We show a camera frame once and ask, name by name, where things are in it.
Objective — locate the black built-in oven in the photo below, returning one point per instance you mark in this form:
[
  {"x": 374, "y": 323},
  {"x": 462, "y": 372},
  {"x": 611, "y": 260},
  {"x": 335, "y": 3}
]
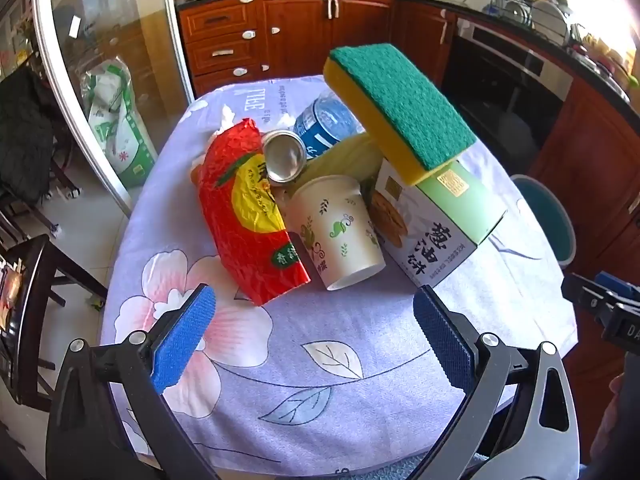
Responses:
[{"x": 500, "y": 90}]

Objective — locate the corn cob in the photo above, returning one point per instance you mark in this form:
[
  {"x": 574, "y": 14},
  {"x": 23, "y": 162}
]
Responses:
[{"x": 350, "y": 157}]

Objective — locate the green and yellow sponge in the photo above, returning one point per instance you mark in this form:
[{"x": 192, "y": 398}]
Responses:
[{"x": 400, "y": 100}]

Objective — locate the plastic water bottle blue label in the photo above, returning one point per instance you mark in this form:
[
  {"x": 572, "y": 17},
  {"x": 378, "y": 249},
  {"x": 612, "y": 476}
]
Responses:
[{"x": 320, "y": 125}]

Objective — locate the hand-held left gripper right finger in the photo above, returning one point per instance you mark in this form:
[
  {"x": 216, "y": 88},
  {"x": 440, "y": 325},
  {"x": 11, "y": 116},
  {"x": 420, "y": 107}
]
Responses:
[{"x": 442, "y": 340}]

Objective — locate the dark wooden chair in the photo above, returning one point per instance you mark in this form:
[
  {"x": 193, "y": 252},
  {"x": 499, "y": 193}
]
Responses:
[{"x": 30, "y": 320}]

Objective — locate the metal dish rack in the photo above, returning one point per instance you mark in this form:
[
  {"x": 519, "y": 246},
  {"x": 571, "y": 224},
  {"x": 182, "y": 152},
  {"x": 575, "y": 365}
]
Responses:
[{"x": 535, "y": 5}]

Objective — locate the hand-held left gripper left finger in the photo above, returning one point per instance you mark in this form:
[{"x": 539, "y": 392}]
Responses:
[{"x": 185, "y": 340}]

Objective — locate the white paper cup leaf print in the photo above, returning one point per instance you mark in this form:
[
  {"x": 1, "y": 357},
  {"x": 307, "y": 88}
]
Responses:
[{"x": 335, "y": 230}]

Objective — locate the green and white rice bag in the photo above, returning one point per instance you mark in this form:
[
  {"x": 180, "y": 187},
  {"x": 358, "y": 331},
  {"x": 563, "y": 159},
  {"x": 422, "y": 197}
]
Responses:
[{"x": 120, "y": 130}]

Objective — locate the wooden cabinet beside oven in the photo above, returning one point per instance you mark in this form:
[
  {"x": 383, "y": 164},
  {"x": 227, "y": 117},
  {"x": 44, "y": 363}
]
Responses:
[{"x": 595, "y": 160}]

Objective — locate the red snack bag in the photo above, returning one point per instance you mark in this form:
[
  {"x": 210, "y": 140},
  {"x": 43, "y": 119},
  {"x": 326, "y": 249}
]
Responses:
[{"x": 235, "y": 200}]

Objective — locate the teal bin with grey rim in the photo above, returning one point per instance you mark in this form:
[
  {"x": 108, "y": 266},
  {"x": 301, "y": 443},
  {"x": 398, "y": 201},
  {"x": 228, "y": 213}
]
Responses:
[{"x": 545, "y": 210}]

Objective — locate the floral lilac tablecloth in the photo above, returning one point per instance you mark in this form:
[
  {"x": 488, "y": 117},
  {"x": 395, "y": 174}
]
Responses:
[{"x": 350, "y": 360}]

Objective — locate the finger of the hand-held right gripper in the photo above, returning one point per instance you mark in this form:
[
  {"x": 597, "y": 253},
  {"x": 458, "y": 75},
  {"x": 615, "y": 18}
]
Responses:
[
  {"x": 582, "y": 295},
  {"x": 617, "y": 282}
]

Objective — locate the green biscuit box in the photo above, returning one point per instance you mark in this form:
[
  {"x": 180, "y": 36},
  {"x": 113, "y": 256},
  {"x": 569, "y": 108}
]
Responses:
[{"x": 435, "y": 240}]

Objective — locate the black cloth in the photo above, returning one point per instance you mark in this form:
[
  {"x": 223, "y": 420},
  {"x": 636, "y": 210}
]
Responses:
[{"x": 22, "y": 140}]

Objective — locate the glass sliding door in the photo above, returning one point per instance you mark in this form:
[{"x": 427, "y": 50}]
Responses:
[{"x": 110, "y": 35}]

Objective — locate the metal can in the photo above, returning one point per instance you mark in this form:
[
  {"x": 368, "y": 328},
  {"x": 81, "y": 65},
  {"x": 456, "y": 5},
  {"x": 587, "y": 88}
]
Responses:
[{"x": 284, "y": 155}]

